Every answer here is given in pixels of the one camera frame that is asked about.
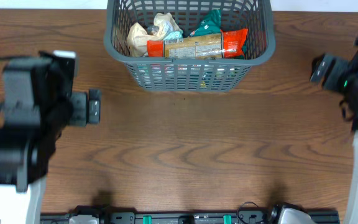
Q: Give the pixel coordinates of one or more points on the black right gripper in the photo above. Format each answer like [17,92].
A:
[319,70]

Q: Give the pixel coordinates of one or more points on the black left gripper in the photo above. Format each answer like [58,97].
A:
[94,106]

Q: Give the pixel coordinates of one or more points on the beige Pantree snack bag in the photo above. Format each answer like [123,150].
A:
[138,36]

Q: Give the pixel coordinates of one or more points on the orange spaghetti package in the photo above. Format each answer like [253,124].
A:
[182,48]

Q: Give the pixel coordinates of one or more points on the light teal small packet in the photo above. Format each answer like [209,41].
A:
[174,35]

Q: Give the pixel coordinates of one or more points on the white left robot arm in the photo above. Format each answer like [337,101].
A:
[25,207]

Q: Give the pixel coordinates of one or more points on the grey plastic basket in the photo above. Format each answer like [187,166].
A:
[170,74]

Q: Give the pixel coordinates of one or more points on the green coffee snack bag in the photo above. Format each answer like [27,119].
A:
[208,25]

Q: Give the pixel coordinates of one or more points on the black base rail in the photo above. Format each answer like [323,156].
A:
[109,215]

